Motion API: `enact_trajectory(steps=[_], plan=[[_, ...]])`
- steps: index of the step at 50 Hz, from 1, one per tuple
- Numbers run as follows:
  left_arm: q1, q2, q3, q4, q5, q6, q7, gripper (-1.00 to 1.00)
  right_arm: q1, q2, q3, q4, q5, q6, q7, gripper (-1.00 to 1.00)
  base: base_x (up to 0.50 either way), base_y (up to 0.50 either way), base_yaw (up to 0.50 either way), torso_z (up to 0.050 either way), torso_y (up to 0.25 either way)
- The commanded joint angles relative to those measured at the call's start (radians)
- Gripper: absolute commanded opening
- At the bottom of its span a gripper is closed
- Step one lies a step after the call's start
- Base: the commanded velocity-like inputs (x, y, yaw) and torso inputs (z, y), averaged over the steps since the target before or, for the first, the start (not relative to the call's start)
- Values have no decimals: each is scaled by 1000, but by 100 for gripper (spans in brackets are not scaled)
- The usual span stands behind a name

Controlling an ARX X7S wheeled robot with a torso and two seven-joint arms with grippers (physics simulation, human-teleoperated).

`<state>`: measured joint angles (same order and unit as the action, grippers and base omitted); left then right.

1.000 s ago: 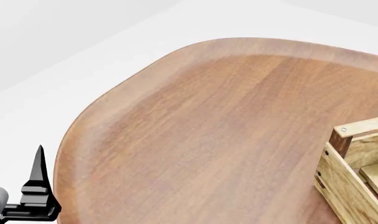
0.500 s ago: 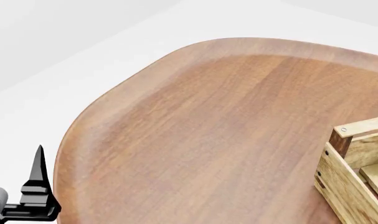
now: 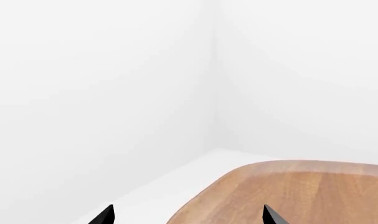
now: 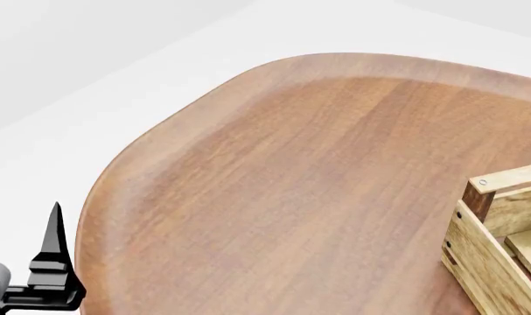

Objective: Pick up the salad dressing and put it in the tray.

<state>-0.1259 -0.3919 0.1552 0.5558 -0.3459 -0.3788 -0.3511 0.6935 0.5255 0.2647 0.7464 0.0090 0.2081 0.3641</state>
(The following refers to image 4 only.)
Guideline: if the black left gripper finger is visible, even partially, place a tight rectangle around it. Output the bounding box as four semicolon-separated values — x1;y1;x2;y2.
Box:
27;200;77;291

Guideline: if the brown wooden tray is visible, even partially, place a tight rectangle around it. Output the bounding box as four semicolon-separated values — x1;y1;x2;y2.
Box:
74;52;531;315

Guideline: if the light wooden crate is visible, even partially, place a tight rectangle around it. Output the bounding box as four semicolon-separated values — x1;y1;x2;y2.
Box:
440;161;531;315

